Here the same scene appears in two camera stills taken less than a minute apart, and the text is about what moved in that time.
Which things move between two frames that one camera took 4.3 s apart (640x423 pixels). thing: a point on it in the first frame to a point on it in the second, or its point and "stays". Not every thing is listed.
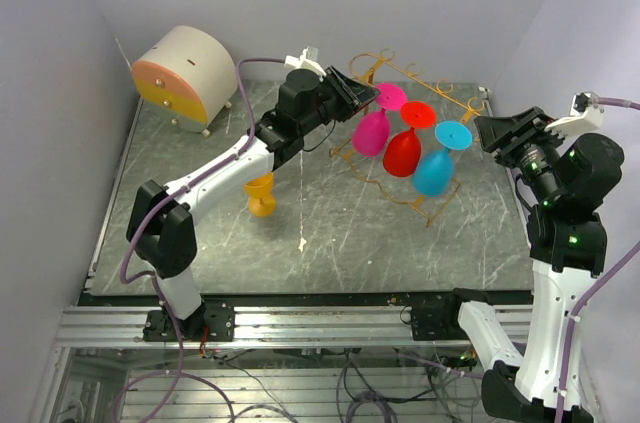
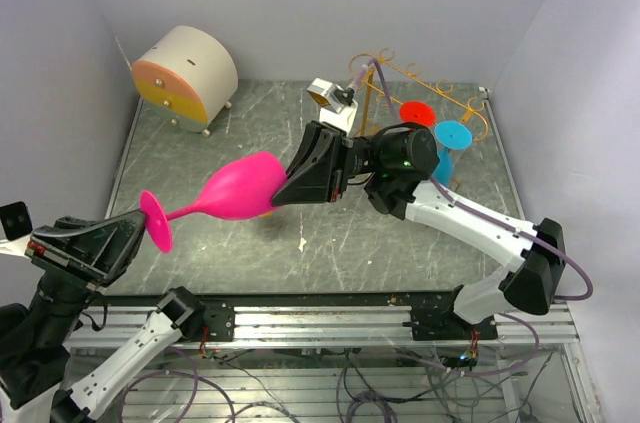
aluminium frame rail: (266, 326) stays
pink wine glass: (372, 130) to (244, 188)
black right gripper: (496, 132) to (317, 171)
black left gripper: (359, 94) to (90, 254)
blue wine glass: (435, 171) stays
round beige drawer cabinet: (187, 77) stays
